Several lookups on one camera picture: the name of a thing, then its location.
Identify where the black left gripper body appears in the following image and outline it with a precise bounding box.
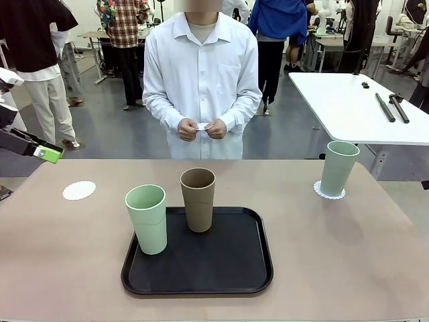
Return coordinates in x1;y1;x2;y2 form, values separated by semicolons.
0;129;38;157

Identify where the light green cup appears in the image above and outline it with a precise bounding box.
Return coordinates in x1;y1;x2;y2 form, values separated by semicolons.
124;184;168;256
320;140;361;197

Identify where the person's right forearm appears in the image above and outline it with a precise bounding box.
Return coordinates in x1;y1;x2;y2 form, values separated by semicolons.
143;95;185;130

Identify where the person's left forearm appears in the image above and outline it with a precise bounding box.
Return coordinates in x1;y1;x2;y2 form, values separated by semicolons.
219;93;263;133

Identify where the person's right hand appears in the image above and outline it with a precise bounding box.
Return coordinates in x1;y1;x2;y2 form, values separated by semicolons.
177;117;199;142

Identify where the person's left hand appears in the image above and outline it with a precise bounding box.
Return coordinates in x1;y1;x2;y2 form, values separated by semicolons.
207;119;228;140

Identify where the person in grey trousers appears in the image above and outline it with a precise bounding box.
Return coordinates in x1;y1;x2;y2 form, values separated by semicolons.
50;21;84;107

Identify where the black metal rod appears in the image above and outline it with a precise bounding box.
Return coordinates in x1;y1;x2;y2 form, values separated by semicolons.
375;93;396;122
387;94;410;124

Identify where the person in dark clothes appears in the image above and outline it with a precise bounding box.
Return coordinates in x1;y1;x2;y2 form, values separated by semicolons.
402;32;429;105

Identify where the person in black shirt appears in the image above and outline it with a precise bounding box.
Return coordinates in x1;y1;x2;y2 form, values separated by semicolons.
0;0;81;148

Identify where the beige background desk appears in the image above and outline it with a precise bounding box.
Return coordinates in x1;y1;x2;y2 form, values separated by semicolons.
77;30;110;85

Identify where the person in plaid shirt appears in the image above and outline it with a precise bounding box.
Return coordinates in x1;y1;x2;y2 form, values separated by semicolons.
96;0;150;110

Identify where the brown cup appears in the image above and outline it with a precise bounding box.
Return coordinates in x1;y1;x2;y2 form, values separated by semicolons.
180;168;217;233

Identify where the seated person in background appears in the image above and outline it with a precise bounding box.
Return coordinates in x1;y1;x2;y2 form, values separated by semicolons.
385;11;422;73

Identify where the person in white shirt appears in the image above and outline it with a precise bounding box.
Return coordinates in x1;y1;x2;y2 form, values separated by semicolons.
142;0;263;160

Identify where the grey background desk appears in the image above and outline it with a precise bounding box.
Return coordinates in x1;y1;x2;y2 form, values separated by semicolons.
306;29;353;73

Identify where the person in black coat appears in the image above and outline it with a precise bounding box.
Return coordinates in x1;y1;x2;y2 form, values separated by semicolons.
343;0;379;75

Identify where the black plastic tray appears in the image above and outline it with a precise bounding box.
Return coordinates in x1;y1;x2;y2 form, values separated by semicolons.
120;207;274;296

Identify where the person in blue jacket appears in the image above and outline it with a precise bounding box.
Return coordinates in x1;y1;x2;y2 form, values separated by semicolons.
248;0;309;115

